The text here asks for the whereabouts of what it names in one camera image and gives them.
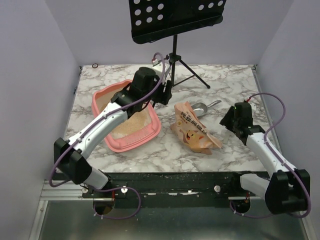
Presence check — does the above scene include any white bag sealing clip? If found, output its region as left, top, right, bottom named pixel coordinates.
left=222, top=132, right=232, bottom=145

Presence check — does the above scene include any pink litter box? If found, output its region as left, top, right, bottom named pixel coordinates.
left=91, top=79, right=161, bottom=153

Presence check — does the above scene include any orange cat litter bag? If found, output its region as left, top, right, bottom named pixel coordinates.
left=170, top=102, right=222, bottom=155

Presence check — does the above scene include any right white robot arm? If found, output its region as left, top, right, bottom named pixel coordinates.
left=220, top=101, right=311, bottom=215

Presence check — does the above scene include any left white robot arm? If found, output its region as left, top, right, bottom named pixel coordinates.
left=53, top=66, right=172, bottom=190

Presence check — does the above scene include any metal litter scoop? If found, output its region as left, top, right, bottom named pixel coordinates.
left=191, top=100, right=222, bottom=118

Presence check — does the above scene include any black music stand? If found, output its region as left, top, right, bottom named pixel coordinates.
left=128, top=0, right=226, bottom=89

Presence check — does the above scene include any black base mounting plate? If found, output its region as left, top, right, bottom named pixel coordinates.
left=80, top=171, right=270, bottom=209

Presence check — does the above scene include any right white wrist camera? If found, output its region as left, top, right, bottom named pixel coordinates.
left=246, top=99, right=257, bottom=113

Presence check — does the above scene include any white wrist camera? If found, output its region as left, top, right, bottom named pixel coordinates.
left=151, top=58, right=166, bottom=77
left=246, top=99, right=257, bottom=113

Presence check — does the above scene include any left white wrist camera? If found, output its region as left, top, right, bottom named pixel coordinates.
left=151, top=58, right=166, bottom=77

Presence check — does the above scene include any aluminium frame rail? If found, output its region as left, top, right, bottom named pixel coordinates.
left=40, top=180, right=83, bottom=201

